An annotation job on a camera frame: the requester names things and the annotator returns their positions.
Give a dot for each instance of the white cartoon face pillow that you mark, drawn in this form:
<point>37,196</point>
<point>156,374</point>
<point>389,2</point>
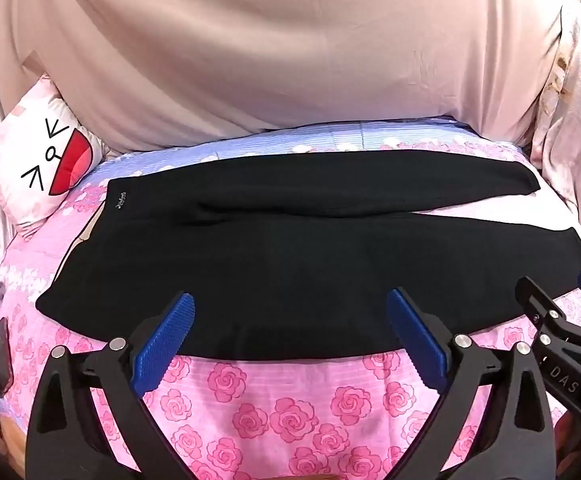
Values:
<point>45,160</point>

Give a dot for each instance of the dark phone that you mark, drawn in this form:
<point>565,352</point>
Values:
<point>1,360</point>

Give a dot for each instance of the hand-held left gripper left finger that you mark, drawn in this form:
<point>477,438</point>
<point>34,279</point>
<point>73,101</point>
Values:
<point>170,340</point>

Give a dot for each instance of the black pants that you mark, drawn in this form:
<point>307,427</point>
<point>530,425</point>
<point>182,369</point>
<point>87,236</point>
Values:
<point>290,270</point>

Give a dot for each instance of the beige duvet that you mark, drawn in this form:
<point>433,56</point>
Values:
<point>280,45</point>

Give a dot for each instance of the pink rose bed sheet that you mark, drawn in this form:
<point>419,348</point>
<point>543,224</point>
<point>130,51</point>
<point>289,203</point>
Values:
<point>280,410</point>

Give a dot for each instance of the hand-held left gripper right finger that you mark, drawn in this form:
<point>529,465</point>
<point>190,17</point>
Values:
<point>418,340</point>

